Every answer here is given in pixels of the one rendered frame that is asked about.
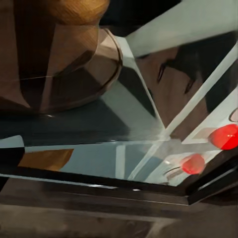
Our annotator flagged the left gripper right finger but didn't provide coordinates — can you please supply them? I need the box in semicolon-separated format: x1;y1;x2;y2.
222;132;238;172

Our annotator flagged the microwave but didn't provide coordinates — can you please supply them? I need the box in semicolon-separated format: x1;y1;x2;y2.
0;0;238;213

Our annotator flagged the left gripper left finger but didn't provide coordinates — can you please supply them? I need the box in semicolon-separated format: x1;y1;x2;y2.
0;131;27;191

